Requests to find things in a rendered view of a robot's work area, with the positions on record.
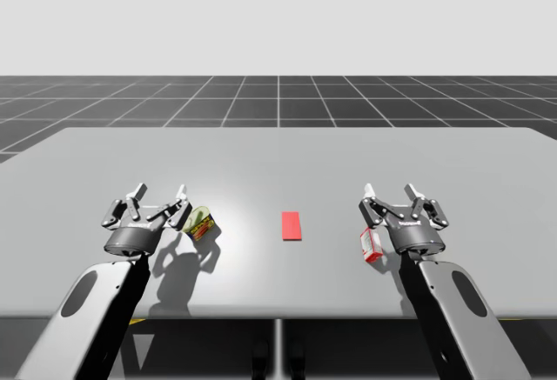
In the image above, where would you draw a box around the pink pad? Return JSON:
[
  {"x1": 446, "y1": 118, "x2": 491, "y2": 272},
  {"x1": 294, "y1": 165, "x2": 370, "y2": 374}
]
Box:
[{"x1": 281, "y1": 210, "x2": 303, "y2": 242}]

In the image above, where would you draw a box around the red and white carton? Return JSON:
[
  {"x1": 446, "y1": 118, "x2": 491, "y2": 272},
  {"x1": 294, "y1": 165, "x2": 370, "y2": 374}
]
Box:
[{"x1": 359, "y1": 226, "x2": 385, "y2": 263}]

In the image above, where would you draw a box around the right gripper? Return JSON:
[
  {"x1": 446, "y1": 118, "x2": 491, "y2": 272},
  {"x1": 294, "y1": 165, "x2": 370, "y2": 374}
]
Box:
[{"x1": 358, "y1": 183, "x2": 450, "y2": 257}]

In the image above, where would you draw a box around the green and blue rectangular can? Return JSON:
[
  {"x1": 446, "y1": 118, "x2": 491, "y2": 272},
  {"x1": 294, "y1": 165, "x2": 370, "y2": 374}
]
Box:
[{"x1": 181, "y1": 205, "x2": 215, "y2": 242}]

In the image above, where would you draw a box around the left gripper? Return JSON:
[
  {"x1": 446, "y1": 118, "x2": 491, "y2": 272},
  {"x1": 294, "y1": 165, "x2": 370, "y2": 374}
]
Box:
[{"x1": 100, "y1": 183, "x2": 193, "y2": 258}]

